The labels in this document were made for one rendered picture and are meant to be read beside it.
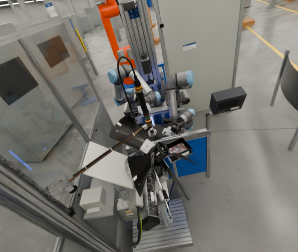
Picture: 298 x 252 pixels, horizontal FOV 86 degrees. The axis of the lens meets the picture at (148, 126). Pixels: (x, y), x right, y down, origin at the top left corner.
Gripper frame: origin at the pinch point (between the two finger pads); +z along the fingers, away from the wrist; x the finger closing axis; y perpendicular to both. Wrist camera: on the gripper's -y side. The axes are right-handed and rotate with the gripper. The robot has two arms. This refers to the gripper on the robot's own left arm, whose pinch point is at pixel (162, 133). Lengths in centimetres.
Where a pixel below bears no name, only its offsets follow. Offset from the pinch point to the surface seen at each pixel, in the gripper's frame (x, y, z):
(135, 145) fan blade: -11.2, 1.1, 26.2
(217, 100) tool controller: -6, 15, -52
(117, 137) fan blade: -18.6, -7.2, 32.6
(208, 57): 23, -74, -180
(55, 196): -21, 3, 77
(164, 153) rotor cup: -5.2, 17.0, 15.5
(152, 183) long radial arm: 5.1, 22.0, 33.1
